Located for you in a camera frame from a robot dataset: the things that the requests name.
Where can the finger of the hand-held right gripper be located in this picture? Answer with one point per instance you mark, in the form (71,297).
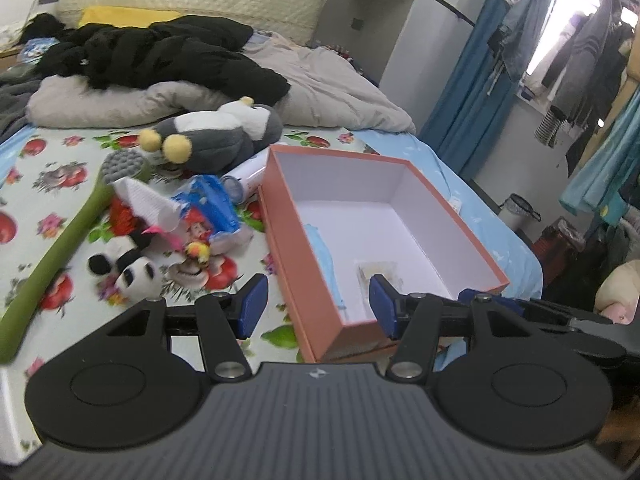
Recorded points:
(550,310)

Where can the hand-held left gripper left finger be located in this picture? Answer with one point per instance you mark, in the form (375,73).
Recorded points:
(254,305)

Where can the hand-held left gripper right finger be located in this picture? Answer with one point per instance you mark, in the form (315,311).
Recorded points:
(381,305)

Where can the pink cardboard box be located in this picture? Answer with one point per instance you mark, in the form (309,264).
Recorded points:
(350,220)

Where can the blue tissue packet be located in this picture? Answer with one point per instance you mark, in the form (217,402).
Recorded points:
(215,205)

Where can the pink ribbon toy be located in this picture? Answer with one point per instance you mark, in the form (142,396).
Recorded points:
(160,232)

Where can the panda plush toy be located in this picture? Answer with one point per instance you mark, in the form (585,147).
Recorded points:
(135,272)

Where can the white cloth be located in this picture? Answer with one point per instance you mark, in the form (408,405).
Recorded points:
(7,35)
(145,200)

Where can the small clear plastic packet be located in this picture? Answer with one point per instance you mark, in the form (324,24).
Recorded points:
(380,267)

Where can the cream plush toy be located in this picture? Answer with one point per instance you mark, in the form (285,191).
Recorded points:
(620,290)

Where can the red bin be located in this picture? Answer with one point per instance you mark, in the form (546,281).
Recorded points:
(560,240)

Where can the blue face mask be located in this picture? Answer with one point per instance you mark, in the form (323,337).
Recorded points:
(325,260)

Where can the small doll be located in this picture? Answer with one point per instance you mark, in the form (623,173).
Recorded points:
(197,250)

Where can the trash bin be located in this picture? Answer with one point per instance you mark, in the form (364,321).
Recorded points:
(517,210)

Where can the white bottle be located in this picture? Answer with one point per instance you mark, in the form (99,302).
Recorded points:
(250,172)

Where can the hanging teal garment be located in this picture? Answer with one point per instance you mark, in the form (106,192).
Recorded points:
(605,160)

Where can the grey penguin plush toy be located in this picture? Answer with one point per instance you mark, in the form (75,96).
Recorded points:
(210,135)

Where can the striped cloth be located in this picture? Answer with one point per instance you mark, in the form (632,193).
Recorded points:
(550,127)

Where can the green massage brush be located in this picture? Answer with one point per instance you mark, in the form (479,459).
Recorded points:
(65,240)

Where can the beige duvet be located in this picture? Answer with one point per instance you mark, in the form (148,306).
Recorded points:
(330,90)

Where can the hanging black coat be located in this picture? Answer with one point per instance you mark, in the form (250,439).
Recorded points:
(607,85)

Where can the blue curtain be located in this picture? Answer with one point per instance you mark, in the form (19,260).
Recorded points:
(475,85)

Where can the fruit print bed sheet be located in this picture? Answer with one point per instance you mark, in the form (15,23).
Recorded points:
(50,180)

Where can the row of small bottles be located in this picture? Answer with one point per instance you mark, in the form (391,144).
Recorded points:
(347,57)

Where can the hanging grey coat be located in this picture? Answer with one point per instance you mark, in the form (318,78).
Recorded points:
(580,60)

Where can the black jacket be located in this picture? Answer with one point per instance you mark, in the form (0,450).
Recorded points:
(175,60)

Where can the light blue cloth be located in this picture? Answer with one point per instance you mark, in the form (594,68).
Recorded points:
(261,40)

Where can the hanging denim jacket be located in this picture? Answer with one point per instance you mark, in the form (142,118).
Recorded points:
(525,15)

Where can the grey cabinet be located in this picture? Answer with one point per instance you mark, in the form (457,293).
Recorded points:
(360,0)

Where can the grey blanket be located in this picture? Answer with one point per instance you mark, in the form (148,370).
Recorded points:
(15,100)

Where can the yellow pillow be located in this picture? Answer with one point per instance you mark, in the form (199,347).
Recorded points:
(120,14)

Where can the blue printed packet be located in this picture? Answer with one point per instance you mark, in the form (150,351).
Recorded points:
(37,50)

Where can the brown cardboard box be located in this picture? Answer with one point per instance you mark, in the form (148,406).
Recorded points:
(7,60)

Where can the small black cloth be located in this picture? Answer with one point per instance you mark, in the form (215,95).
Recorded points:
(42,25)

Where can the crumpled white cloth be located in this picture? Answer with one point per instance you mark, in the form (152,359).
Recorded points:
(7,35)

